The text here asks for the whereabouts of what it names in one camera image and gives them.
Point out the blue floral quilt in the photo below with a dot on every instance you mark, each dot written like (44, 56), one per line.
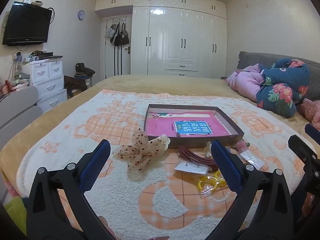
(282, 85)

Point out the maroon hair clip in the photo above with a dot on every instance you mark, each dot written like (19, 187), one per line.
(190, 155)

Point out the pink knitted cloth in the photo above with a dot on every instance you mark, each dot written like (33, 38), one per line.
(311, 111)

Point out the black flat television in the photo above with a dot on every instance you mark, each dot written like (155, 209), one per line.
(25, 25)

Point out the dark folded clothes pile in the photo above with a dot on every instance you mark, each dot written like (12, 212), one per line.
(83, 68)

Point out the pink quilt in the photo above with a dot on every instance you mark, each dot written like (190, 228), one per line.
(243, 81)

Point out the pale grey hanging bag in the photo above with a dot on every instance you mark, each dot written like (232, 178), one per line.
(109, 32)

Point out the white plastic drawer cabinet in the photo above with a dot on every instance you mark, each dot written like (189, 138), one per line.
(47, 80)

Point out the pink hair clip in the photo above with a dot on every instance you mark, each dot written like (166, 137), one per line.
(240, 145)

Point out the black hanging belts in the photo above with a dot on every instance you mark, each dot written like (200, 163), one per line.
(118, 60)

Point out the dark brown hanging bag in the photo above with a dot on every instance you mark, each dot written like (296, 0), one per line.
(125, 37)

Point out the orange white plush blanket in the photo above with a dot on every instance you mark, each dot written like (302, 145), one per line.
(125, 200)

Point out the small clear plastic packet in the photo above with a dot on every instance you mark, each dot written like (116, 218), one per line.
(253, 159)

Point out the beige dotted bow scrunchie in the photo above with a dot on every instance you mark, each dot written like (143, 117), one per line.
(140, 152)

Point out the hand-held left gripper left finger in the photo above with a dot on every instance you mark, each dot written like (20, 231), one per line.
(96, 165)

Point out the white glossy wardrobe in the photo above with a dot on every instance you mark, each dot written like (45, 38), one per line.
(180, 42)

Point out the yellow rings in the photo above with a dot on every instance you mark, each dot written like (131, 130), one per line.
(207, 183)

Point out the white door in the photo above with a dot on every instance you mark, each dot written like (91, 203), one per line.
(111, 60)

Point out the brown cardboard box tray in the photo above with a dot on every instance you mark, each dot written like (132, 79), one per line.
(195, 143)

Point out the cream hair claw clip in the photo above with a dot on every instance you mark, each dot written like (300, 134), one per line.
(163, 140)

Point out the person's left hand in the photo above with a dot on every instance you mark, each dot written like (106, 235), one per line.
(106, 226)

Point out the pile of small household items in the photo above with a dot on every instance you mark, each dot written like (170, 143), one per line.
(37, 56)

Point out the pink book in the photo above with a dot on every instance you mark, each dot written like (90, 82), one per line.
(160, 127)

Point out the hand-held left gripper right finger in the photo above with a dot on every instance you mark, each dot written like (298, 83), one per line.
(225, 165)

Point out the brown jacket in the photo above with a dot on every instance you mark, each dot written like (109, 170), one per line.
(73, 85)

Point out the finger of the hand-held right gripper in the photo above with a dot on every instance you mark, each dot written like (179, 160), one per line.
(300, 147)
(312, 130)

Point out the round purple wall clock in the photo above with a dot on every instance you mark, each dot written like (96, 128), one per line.
(81, 15)

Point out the stack of books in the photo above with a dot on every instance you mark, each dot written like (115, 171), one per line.
(21, 85)

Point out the grey chair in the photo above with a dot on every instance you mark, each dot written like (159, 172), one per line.
(17, 107)

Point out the yellow-green cloth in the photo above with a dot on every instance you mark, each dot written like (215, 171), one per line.
(15, 215)

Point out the bed with yellow sheet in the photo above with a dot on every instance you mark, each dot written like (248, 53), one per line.
(175, 83)

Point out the grey quilted headboard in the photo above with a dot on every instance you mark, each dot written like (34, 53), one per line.
(260, 58)

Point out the black striped hanging bag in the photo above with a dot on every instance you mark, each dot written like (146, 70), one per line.
(115, 38)

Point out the earrings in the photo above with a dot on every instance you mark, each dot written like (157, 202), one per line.
(192, 168)

